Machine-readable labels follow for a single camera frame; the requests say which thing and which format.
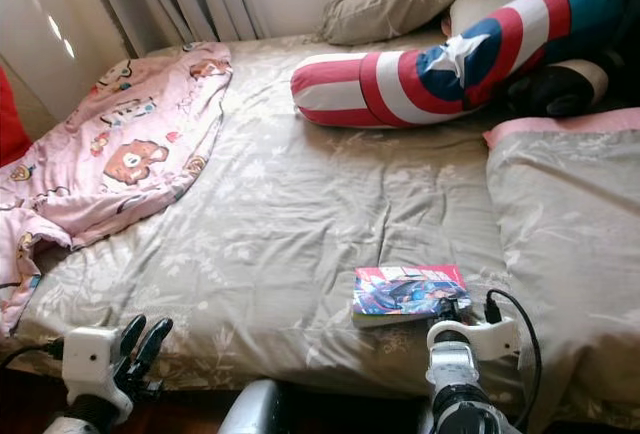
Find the plain white pillow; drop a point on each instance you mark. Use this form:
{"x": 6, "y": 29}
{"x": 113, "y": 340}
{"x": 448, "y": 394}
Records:
{"x": 495, "y": 6}

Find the grey floral pillow pink edge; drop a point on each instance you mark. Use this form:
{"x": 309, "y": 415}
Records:
{"x": 570, "y": 234}

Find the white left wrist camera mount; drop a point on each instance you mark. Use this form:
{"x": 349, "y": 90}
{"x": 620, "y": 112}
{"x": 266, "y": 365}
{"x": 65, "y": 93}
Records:
{"x": 88, "y": 364}

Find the red white blue bolster pillow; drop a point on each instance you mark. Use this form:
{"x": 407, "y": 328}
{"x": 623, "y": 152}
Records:
{"x": 380, "y": 89}

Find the pink cartoon print blanket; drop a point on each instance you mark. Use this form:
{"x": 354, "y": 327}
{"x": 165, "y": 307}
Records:
{"x": 110, "y": 154}

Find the large red fabric cushion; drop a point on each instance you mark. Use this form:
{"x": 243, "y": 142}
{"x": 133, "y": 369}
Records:
{"x": 12, "y": 119}

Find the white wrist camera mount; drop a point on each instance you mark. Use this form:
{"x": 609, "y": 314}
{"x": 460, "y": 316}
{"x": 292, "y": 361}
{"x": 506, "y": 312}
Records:
{"x": 490, "y": 339}
{"x": 88, "y": 364}

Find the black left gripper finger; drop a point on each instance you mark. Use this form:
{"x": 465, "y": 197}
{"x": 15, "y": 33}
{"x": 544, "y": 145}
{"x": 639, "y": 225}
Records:
{"x": 157, "y": 342}
{"x": 130, "y": 336}

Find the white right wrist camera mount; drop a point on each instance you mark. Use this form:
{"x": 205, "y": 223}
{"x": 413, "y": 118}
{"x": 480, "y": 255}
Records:
{"x": 490, "y": 339}

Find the silver robot left leg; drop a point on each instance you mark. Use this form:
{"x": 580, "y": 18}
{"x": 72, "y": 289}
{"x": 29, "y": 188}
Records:
{"x": 250, "y": 414}

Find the black and tan plush toy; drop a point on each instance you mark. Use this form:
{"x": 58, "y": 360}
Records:
{"x": 555, "y": 89}

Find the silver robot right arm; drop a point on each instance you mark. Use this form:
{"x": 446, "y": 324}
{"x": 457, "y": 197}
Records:
{"x": 460, "y": 379}

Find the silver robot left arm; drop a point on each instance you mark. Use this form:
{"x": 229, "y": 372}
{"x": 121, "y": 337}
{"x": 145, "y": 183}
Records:
{"x": 90, "y": 419}

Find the grey floral bed sheet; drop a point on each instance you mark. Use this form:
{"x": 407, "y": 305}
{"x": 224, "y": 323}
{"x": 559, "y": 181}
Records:
{"x": 290, "y": 214}

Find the colourful comic book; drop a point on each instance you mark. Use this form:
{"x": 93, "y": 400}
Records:
{"x": 410, "y": 291}

